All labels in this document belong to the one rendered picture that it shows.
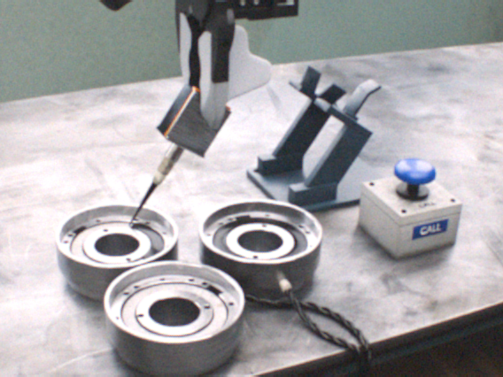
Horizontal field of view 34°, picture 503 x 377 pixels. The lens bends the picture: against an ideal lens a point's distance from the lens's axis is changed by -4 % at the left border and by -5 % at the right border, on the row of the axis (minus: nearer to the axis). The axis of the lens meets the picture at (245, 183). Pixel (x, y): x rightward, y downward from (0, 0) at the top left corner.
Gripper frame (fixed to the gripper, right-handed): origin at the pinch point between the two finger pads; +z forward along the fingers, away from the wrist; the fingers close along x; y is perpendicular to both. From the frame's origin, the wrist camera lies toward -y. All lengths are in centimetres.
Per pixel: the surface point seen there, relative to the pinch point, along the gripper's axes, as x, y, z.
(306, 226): -6.0, 7.8, 9.9
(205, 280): -10.6, -3.7, 10.0
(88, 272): -6.5, -12.3, 9.6
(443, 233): -10.0, 20.2, 11.4
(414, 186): -7.0, 18.4, 7.5
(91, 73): 154, 29, 54
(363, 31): 153, 116, 51
